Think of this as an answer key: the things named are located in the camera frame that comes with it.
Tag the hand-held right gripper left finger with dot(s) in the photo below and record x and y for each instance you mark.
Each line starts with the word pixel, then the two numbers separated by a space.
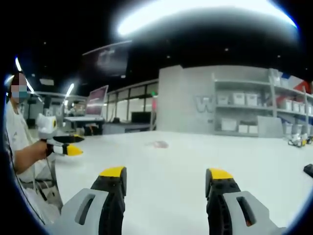
pixel 73 215

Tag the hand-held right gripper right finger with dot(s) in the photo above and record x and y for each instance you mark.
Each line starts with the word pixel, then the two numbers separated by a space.
pixel 254 215

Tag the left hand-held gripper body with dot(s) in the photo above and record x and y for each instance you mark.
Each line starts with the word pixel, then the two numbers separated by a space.
pixel 46 126

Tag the grey workbench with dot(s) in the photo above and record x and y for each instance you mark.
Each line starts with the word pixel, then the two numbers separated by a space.
pixel 83 120

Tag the person's left hand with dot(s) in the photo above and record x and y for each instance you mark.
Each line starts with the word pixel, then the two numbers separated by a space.
pixel 42 148

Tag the tilted computer monitor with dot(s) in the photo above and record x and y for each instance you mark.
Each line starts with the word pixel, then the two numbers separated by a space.
pixel 96 100

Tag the grey shelving unit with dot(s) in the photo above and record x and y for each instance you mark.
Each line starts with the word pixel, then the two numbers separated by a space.
pixel 264 83

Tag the large ceiling light panel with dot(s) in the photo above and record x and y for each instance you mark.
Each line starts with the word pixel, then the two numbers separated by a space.
pixel 195 14

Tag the group of white storage bins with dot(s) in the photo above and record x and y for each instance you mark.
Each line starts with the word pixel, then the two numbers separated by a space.
pixel 244 99

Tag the ceiling light strip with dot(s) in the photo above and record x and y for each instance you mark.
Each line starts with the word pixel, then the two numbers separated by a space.
pixel 70 89
pixel 18 64

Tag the black flat monitor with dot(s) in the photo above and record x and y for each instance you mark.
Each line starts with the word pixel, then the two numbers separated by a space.
pixel 141 117

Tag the person's white-shirted torso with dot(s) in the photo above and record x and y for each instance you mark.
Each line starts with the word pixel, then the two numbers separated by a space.
pixel 15 122

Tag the clear resealable bag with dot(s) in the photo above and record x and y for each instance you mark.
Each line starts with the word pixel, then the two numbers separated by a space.
pixel 157 144

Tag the black object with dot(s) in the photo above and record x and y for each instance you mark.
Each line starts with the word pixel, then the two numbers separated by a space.
pixel 308 170

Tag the hanging dark display screen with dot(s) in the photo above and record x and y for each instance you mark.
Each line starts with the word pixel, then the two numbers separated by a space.
pixel 110 58

